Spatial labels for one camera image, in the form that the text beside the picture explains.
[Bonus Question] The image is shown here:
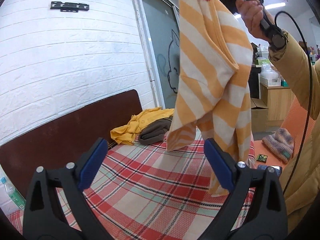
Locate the orange white striped garment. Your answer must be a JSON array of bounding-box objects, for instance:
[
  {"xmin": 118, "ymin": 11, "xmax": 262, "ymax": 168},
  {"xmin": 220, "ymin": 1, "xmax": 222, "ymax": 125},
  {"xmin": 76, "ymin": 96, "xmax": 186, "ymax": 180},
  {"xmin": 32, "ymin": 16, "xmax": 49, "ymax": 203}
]
[{"xmin": 165, "ymin": 0, "xmax": 255, "ymax": 197}]

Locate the tan jacket right forearm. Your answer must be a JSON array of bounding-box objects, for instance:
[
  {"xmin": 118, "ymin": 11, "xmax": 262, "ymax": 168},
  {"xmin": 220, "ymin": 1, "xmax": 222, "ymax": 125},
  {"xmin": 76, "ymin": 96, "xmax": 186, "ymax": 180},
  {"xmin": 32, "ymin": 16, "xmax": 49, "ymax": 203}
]
[{"xmin": 269, "ymin": 31, "xmax": 320, "ymax": 232}]

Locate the person's right hand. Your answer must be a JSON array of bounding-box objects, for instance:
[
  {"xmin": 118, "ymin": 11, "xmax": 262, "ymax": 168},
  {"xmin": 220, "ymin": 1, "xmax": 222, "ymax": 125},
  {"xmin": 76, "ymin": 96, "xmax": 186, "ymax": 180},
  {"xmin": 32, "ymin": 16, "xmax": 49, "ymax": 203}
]
[{"xmin": 235, "ymin": 0, "xmax": 271, "ymax": 43}]

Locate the plastic water bottle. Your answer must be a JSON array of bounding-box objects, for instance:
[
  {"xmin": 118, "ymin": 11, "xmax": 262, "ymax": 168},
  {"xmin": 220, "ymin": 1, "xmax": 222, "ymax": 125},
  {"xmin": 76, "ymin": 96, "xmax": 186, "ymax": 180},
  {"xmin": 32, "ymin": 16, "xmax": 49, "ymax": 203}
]
[{"xmin": 1, "ymin": 177, "xmax": 25, "ymax": 210}]

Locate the small green packet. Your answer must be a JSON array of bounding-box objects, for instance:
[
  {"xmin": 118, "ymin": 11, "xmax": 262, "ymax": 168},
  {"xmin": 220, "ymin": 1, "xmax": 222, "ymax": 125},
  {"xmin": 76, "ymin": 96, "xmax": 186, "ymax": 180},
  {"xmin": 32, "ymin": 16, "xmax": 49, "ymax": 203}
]
[{"xmin": 257, "ymin": 154, "xmax": 268, "ymax": 163}]

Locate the frosted glass door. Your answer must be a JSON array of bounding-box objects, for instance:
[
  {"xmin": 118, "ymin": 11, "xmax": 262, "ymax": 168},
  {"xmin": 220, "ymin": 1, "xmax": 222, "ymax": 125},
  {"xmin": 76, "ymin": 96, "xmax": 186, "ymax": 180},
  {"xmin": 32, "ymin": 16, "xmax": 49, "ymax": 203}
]
[{"xmin": 142, "ymin": 0, "xmax": 180, "ymax": 108}]

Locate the multicolour knitted beanie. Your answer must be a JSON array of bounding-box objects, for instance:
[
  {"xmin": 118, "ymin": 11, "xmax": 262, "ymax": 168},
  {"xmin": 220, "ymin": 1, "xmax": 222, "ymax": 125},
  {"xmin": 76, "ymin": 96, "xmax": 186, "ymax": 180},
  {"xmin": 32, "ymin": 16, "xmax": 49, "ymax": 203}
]
[{"xmin": 262, "ymin": 127, "xmax": 295, "ymax": 164}]

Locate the dark brown headboard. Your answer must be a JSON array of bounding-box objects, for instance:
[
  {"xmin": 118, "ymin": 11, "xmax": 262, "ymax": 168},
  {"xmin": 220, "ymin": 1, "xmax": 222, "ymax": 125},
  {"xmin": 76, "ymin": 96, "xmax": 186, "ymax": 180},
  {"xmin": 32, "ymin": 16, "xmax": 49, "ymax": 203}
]
[{"xmin": 1, "ymin": 89, "xmax": 142, "ymax": 197}]

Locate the red plaid bed sheet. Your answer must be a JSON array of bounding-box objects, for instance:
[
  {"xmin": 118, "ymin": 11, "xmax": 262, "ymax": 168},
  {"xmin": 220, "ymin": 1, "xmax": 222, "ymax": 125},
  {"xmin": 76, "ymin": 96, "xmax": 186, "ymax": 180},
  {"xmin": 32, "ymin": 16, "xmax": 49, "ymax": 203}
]
[{"xmin": 7, "ymin": 127, "xmax": 256, "ymax": 240}]

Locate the cardboard box by cabinet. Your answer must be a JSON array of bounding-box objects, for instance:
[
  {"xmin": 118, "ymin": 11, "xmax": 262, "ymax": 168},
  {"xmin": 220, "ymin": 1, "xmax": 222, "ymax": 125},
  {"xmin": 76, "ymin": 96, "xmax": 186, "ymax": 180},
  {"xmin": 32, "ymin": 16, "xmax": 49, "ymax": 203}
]
[{"xmin": 251, "ymin": 98, "xmax": 268, "ymax": 133}]

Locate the wooden cabinet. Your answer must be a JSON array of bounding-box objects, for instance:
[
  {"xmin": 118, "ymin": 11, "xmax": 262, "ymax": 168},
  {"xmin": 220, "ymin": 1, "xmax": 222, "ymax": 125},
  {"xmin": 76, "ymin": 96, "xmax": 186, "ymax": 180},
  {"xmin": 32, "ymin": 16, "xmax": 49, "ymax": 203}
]
[{"xmin": 260, "ymin": 84, "xmax": 294, "ymax": 128}]

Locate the yellow garment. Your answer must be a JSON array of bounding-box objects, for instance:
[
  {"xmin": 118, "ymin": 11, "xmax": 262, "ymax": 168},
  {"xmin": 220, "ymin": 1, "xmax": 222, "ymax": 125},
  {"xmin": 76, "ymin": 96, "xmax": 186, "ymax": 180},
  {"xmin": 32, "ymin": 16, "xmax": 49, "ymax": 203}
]
[{"xmin": 110, "ymin": 107, "xmax": 174, "ymax": 145}]

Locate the dark brown fleece garment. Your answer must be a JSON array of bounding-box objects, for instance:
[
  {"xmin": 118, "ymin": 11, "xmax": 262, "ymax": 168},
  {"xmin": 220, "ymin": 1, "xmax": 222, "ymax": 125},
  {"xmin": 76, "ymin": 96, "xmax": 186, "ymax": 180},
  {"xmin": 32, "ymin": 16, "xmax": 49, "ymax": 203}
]
[{"xmin": 138, "ymin": 116, "xmax": 172, "ymax": 145}]

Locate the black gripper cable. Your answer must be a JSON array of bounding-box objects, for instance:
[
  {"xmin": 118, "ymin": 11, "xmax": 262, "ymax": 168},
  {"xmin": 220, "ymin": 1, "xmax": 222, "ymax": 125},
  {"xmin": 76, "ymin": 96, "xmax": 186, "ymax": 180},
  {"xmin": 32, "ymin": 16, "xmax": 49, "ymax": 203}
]
[{"xmin": 274, "ymin": 10, "xmax": 314, "ymax": 196}]

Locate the black wall bracket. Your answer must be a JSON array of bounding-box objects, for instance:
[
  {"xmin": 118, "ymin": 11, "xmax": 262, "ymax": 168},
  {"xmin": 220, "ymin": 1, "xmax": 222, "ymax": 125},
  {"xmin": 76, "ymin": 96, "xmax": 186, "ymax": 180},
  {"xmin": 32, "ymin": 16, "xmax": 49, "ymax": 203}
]
[{"xmin": 50, "ymin": 1, "xmax": 89, "ymax": 12}]

